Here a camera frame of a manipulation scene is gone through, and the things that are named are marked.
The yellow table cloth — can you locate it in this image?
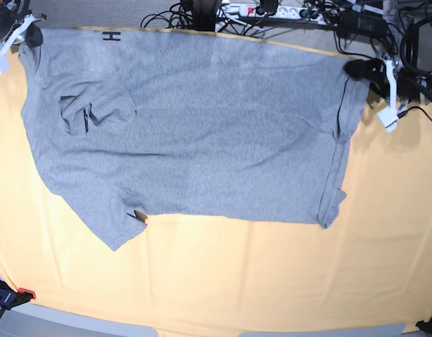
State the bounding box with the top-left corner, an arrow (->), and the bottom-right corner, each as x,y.
0,26 -> 432,333

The blue red clamp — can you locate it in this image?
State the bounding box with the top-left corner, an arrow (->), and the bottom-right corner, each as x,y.
0,280 -> 36,310

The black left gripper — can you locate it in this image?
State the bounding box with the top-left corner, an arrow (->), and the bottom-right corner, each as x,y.
343,58 -> 412,105

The white power strip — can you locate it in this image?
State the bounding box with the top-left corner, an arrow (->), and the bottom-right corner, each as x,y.
217,1 -> 329,25

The grey t-shirt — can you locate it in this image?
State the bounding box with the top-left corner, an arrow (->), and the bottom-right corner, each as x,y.
19,29 -> 369,250

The black power adapter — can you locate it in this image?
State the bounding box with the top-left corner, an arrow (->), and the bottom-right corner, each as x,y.
341,11 -> 388,36

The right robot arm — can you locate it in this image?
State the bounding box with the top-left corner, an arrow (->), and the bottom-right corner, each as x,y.
0,0 -> 46,50

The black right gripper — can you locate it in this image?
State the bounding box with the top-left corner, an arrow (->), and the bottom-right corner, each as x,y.
8,13 -> 44,48

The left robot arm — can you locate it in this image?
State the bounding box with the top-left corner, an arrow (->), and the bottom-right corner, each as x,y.
343,15 -> 432,114

